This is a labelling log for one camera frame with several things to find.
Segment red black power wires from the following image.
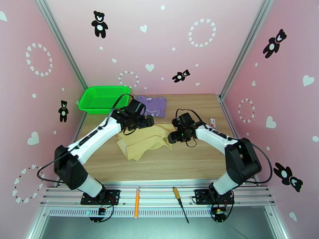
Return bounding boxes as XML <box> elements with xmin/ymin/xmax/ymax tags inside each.
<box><xmin>210</xmin><ymin>196</ymin><xmax>235</xmax><ymax>223</ymax></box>

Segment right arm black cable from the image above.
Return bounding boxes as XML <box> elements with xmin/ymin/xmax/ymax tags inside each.
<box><xmin>175</xmin><ymin>108</ymin><xmax>272</xmax><ymax>184</ymax></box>

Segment yellow handled screwdriver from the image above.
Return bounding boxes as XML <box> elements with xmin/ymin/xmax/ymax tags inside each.
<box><xmin>173</xmin><ymin>187</ymin><xmax>190</xmax><ymax>224</ymax></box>

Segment orange pen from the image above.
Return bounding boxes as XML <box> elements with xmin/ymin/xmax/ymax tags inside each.
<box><xmin>134</xmin><ymin>188</ymin><xmax>140</xmax><ymax>219</ymax></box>

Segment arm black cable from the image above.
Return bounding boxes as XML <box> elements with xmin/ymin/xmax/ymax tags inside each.
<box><xmin>37</xmin><ymin>94</ymin><xmax>148</xmax><ymax>183</ymax></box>
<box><xmin>175</xmin><ymin>108</ymin><xmax>272</xmax><ymax>184</ymax></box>

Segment black electronic device with wires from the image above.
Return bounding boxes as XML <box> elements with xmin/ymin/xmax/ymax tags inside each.
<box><xmin>89</xmin><ymin>196</ymin><xmax>116</xmax><ymax>224</ymax></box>

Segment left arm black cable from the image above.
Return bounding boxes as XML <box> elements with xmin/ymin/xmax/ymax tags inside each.
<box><xmin>37</xmin><ymin>94</ymin><xmax>148</xmax><ymax>183</ymax></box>

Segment aluminium frame post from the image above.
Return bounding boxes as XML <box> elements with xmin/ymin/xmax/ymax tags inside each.
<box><xmin>33</xmin><ymin>0</ymin><xmax>91</xmax><ymax>96</ymax></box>
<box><xmin>219</xmin><ymin>0</ymin><xmax>276</xmax><ymax>100</ymax></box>

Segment purple t-shirt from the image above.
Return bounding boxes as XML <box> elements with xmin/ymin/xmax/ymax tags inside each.
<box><xmin>136</xmin><ymin>95</ymin><xmax>167</xmax><ymax>118</ymax></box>

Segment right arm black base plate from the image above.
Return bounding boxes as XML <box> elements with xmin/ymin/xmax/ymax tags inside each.
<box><xmin>194</xmin><ymin>189</ymin><xmax>235</xmax><ymax>206</ymax></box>

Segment green plastic basket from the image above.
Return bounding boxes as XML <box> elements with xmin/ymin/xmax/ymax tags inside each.
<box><xmin>78</xmin><ymin>86</ymin><xmax>132</xmax><ymax>115</ymax></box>

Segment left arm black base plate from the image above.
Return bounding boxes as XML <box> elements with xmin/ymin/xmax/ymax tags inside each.
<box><xmin>80</xmin><ymin>189</ymin><xmax>121</xmax><ymax>206</ymax></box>

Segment beige cloth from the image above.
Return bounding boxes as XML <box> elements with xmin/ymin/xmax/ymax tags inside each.
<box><xmin>116</xmin><ymin>123</ymin><xmax>174</xmax><ymax>162</ymax></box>

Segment aluminium rail platform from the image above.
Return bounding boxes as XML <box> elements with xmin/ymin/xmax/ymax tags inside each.
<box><xmin>39</xmin><ymin>180</ymin><xmax>276</xmax><ymax>219</ymax></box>

